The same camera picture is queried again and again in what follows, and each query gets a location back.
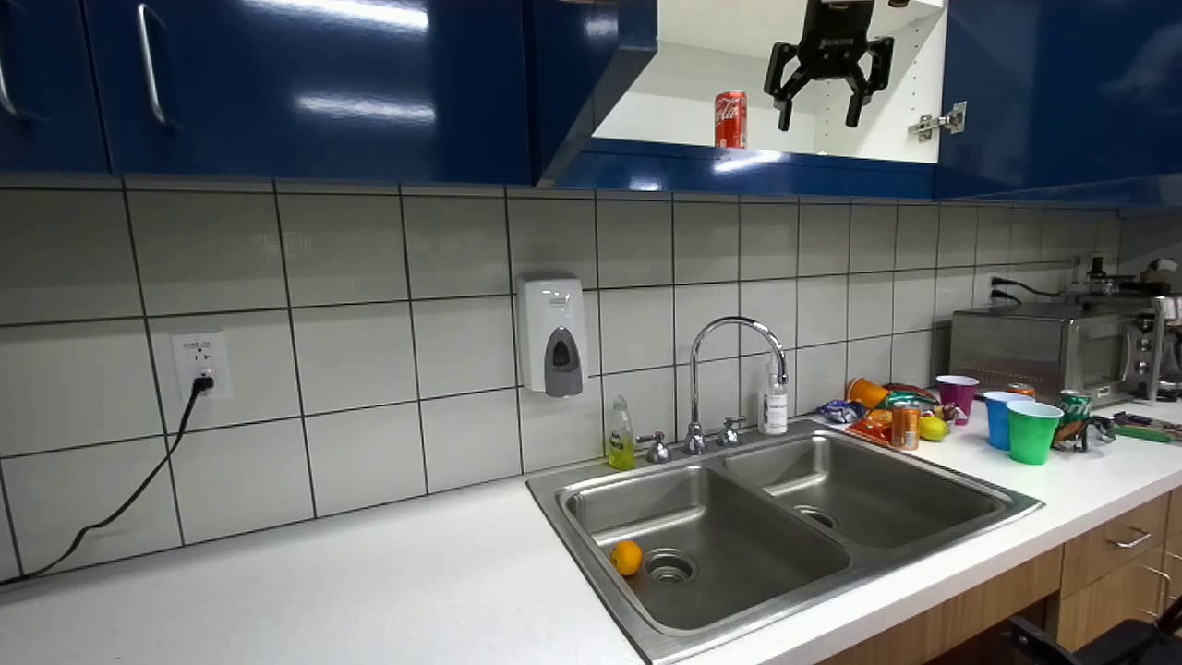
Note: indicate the wooden base cabinet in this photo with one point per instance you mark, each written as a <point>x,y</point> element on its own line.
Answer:
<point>1109,576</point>

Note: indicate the small orange fruit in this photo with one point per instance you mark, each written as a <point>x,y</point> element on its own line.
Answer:
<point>626,559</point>

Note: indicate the blue glossy cabinet door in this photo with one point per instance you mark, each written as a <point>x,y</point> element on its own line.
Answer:
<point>48,87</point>
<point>592,74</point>
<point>318,87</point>
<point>1058,87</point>

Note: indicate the metal cabinet hinge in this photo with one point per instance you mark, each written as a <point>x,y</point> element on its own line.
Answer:
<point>940,120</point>

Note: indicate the green snack bag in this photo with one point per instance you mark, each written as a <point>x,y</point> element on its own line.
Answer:
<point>910,401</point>

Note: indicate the blue plastic cup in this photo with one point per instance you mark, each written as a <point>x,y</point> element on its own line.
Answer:
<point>996,423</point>

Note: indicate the green flat packet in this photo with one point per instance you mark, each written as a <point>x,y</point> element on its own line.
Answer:
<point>1145,431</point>

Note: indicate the yellow-green toy fruit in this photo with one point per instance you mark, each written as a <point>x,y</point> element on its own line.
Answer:
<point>931,431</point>

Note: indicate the green plastic cup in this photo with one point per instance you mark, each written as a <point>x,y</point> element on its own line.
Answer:
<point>1032,437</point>

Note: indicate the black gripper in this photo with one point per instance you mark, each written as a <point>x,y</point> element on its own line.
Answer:
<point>837,27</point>

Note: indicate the clear pump soap bottle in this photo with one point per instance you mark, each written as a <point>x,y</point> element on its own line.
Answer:
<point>775,412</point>

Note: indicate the metal sink drain strainer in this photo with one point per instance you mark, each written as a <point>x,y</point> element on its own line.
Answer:
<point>816,517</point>
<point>667,569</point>

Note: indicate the purple plastic cup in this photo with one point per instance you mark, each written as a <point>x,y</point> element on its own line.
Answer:
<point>959,396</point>

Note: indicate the chrome faucet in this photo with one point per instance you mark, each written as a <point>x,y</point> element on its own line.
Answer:
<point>697,393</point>

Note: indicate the white wall soap dispenser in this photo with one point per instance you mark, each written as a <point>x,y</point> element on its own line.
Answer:
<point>553,325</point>

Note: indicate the red cola can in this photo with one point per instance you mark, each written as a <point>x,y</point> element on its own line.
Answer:
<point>728,120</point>

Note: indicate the black chair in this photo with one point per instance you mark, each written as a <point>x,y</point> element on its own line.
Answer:
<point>1109,643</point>

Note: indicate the tan snack can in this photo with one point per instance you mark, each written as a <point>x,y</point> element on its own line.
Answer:
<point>901,426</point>

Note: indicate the green dish soap bottle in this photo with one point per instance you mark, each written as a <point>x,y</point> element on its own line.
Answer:
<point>622,449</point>

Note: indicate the silver coffee machine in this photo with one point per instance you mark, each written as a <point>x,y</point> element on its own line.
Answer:
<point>1165,332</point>

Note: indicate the silver toaster oven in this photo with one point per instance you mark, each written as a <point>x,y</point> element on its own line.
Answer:
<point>1036,352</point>

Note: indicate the white wall power outlet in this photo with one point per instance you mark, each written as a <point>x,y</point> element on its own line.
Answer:
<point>198,357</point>

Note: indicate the stainless steel double sink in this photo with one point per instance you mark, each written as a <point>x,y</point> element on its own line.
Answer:
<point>751,540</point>

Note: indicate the blue snack bag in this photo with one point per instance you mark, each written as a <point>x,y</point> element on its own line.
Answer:
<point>837,412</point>

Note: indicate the open white wall cabinet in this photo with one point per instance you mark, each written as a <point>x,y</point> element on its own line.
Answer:
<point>687,92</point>

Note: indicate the orange snack bag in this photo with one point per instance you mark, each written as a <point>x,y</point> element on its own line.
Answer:
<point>874,431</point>

